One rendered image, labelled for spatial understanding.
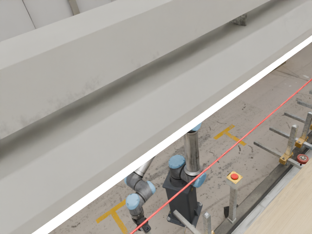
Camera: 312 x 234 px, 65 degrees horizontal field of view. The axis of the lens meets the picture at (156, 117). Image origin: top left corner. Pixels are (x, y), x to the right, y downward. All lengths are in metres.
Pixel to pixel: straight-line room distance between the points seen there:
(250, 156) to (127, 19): 3.23
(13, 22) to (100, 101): 2.99
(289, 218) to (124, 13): 1.79
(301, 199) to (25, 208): 1.89
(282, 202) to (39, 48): 1.88
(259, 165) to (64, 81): 3.18
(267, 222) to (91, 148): 1.70
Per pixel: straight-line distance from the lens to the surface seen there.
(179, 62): 0.32
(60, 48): 0.21
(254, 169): 3.28
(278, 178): 2.35
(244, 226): 2.15
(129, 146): 0.26
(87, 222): 3.13
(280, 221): 1.90
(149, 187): 1.67
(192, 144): 1.84
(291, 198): 2.01
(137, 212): 1.68
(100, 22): 0.24
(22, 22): 3.25
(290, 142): 2.26
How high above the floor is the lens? 2.52
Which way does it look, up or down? 38 degrees down
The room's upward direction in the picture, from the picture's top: 12 degrees counter-clockwise
